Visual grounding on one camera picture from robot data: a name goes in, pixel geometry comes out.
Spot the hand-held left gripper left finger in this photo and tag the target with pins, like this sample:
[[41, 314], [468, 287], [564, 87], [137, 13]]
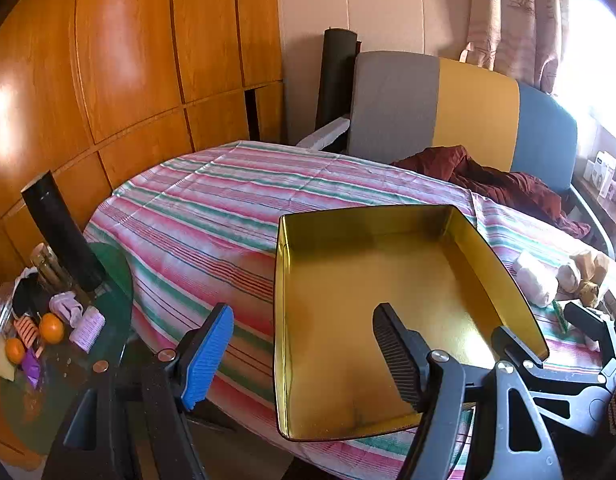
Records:
[[207, 355]]

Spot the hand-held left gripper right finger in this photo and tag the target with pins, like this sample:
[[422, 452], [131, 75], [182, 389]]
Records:
[[400, 360]]

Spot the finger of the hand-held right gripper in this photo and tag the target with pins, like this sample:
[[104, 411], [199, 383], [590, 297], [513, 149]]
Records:
[[585, 317], [513, 345]]

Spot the green-edged cracker packet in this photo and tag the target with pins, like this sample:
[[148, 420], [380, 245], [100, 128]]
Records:
[[560, 317]]

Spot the cream soft lump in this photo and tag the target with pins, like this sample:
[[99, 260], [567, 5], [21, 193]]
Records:
[[568, 276]]

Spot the large yellow sponge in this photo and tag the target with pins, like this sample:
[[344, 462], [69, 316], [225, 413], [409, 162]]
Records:
[[592, 262]]

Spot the white plastic bundle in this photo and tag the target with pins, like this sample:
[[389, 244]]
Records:
[[535, 280]]

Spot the gold metal tin tray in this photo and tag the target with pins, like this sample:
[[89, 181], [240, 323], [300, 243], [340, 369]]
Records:
[[388, 270]]

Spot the yellow snack packet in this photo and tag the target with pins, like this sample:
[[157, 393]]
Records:
[[590, 295]]

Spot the wooden desk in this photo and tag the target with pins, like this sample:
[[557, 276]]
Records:
[[603, 215]]

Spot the round green glass side table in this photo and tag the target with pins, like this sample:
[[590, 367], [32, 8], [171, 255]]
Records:
[[110, 280]]

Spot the striped tablecloth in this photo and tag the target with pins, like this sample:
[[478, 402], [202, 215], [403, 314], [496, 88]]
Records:
[[212, 210]]

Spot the white carton box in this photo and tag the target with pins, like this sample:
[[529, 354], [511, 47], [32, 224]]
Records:
[[600, 170]]

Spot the white crumpled cloth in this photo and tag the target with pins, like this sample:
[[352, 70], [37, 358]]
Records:
[[67, 306]]

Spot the dark red jacket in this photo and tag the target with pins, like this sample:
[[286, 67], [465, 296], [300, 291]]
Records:
[[513, 185]]

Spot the orange fruit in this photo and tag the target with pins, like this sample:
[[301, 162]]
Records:
[[51, 327], [15, 351]]

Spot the purple wrapper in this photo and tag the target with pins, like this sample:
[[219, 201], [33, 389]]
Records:
[[31, 367]]

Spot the orange white striped item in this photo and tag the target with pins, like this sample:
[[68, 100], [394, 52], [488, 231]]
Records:
[[27, 331]]

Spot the glass jar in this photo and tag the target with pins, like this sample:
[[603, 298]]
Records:
[[47, 265]]

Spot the black cloth item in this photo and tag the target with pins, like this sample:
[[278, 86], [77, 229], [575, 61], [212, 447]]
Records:
[[25, 295]]

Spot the black cylinder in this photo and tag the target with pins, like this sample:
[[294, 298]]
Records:
[[57, 230]]

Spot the pale fruit piece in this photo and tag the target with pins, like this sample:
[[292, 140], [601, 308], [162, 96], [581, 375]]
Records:
[[0, 362]]

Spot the grey yellow blue chair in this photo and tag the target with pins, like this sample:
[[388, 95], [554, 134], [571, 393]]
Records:
[[398, 100]]

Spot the black rolled mat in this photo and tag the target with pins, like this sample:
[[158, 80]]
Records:
[[335, 85]]

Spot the wooden wardrobe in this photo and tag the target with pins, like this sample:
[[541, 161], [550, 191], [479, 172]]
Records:
[[137, 60]]

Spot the patterned pink curtain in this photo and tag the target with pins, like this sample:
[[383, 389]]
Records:
[[518, 20]]

